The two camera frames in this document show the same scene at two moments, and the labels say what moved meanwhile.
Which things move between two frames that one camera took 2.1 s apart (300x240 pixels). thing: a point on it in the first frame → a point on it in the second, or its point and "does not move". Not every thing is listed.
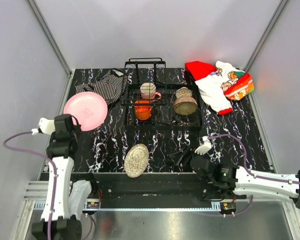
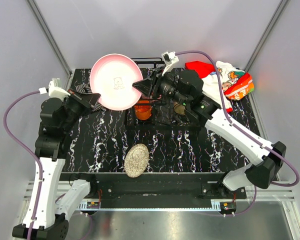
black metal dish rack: x=151 y=104 does not move
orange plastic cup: x=143 y=112 does not move
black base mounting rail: x=163 y=188 does not move
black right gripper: x=182 y=156 → x=144 y=86
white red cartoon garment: x=218 y=84 does not move
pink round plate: x=90 y=109 → x=112 y=77
